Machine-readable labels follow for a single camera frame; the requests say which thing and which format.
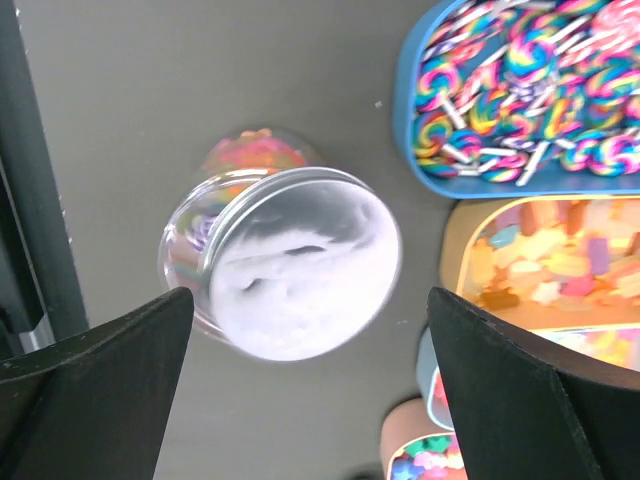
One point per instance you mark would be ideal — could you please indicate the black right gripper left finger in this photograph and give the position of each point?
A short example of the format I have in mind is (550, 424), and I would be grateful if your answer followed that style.
(96, 405)

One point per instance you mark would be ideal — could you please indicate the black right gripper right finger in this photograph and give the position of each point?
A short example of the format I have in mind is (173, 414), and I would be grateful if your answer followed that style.
(524, 407)

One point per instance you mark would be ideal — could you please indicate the pink candy tray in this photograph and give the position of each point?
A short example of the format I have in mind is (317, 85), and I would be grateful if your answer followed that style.
(412, 446)

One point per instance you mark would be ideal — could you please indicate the orange candy tray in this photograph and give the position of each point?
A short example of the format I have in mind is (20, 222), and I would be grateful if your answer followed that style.
(557, 262)

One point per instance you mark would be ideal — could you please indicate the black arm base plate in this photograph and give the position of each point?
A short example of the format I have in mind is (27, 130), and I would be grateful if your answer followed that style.
(41, 299)

